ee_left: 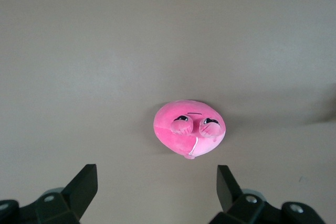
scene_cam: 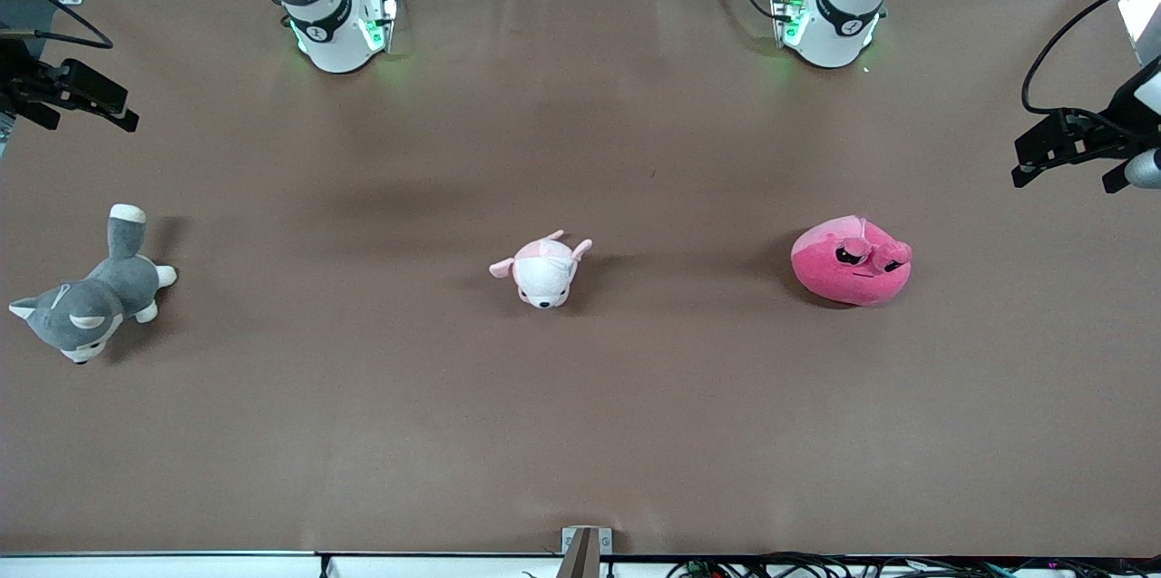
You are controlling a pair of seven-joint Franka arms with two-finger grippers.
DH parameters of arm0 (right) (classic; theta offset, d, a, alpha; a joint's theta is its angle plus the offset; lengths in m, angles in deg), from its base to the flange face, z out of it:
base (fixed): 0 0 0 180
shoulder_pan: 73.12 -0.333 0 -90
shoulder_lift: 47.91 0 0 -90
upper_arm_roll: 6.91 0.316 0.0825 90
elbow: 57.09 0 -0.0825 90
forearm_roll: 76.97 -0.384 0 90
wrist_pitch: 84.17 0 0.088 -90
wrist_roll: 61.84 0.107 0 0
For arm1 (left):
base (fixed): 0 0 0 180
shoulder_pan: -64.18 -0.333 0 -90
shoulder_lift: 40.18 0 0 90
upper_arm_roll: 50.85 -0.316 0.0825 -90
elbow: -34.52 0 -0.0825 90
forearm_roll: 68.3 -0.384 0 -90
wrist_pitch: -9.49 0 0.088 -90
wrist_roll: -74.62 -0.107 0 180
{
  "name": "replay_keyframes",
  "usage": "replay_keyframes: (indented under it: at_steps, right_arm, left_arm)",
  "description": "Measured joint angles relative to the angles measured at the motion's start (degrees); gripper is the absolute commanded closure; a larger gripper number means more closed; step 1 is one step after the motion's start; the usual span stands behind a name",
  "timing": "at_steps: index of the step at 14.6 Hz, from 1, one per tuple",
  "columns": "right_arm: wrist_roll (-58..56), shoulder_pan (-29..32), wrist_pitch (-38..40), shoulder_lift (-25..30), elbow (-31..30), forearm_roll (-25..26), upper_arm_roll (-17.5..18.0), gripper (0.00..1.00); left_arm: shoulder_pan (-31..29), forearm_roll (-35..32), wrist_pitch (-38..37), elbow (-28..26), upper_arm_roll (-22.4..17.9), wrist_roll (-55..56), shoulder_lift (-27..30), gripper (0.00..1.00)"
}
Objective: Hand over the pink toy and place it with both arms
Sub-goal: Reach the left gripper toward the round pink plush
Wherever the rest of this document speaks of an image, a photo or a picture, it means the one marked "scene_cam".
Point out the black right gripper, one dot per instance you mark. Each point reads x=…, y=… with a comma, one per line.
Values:
x=20, y=81

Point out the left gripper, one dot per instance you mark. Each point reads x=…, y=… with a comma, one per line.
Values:
x=1103, y=132

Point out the pink round plush toy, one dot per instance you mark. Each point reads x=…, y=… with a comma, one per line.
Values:
x=834, y=279

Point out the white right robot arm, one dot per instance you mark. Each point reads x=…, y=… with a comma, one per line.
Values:
x=336, y=43

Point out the white side panel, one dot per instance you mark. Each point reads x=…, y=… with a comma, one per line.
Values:
x=1145, y=24

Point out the grey white plush husky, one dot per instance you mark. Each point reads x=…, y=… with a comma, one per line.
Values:
x=109, y=288

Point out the white pink plush puppy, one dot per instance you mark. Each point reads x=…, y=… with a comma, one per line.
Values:
x=542, y=274

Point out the white table edge rail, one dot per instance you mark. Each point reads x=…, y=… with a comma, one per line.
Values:
x=181, y=567

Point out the metal table edge bracket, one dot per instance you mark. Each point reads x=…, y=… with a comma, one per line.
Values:
x=585, y=555

